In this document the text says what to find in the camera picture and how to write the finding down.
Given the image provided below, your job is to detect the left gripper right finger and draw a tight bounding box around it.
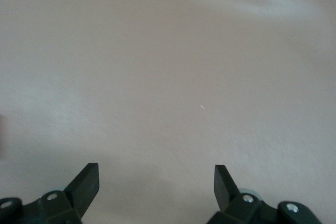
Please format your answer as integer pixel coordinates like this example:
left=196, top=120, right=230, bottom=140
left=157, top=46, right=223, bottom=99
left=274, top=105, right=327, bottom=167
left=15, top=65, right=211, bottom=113
left=207, top=164, right=320, bottom=224

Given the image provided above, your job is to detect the brown table mat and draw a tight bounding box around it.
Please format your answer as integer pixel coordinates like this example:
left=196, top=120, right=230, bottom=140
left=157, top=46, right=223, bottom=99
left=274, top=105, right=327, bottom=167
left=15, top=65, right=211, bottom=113
left=0, top=0, right=336, bottom=224

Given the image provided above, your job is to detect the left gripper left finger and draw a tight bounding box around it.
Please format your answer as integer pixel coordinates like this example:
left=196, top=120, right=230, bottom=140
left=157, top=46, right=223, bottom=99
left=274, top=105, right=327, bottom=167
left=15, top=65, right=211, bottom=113
left=0, top=163, right=101, bottom=224

